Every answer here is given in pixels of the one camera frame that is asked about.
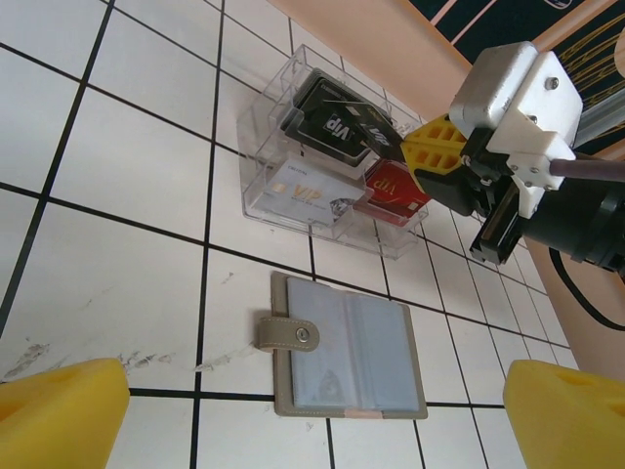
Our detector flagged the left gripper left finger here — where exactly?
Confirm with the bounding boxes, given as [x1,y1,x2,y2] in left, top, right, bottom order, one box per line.
[0,358,131,469]

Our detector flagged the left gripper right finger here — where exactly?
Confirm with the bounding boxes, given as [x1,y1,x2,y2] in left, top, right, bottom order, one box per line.
[502,360,625,469]

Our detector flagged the red VIP card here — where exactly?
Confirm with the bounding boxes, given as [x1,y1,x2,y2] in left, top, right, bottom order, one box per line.
[352,158,434,230]

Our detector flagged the black VIP card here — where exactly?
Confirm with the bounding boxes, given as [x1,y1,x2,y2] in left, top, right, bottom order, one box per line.
[341,100,409,165]
[280,67,377,170]

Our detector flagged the silver VIP card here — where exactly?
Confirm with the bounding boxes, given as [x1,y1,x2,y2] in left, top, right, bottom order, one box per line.
[253,158,367,226]

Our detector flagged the clear acrylic card organizer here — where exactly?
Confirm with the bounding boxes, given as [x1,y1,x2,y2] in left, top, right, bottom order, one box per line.
[237,43,434,260]

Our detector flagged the grey foil pouch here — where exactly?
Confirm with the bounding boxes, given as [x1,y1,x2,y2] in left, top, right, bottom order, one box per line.
[258,271,430,420]

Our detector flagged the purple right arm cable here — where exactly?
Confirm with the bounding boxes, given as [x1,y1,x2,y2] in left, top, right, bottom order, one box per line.
[550,158,625,181]

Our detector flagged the thin black cable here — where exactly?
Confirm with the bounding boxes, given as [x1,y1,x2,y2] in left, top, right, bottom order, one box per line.
[549,246,625,329]

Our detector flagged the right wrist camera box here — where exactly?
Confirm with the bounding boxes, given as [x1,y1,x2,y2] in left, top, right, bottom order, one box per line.
[447,41,585,219]

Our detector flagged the aluminium corner post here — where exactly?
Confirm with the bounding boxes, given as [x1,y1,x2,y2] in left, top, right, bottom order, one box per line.
[575,95,625,148]

